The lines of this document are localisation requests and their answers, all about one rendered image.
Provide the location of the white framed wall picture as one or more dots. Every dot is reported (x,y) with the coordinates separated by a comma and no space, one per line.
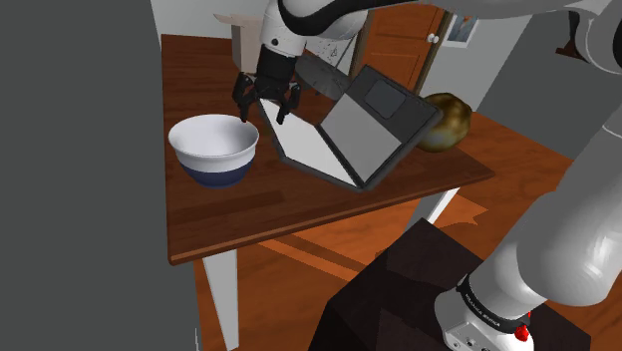
(461,30)

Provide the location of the white bowl with blue base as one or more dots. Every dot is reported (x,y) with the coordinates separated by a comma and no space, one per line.
(214,146)

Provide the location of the orange wooden door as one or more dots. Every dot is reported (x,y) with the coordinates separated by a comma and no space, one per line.
(396,43)

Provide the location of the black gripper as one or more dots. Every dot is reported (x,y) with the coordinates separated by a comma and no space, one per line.
(274,70)

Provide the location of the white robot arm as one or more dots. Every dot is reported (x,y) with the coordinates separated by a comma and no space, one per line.
(559,243)

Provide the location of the open grey laptop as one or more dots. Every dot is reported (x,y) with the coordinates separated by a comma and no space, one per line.
(364,131)

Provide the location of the open cardboard box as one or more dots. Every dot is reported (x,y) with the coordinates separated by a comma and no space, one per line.
(245,41)

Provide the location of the wooden table with white legs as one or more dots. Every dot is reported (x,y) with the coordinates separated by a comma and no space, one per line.
(272,209)

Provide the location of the golden brown ball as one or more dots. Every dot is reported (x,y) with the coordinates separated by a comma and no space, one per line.
(449,124)

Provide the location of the dark grey round plate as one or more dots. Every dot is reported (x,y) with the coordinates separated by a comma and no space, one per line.
(320,77)

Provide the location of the dark robot stand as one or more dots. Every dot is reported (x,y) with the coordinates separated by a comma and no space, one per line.
(388,296)

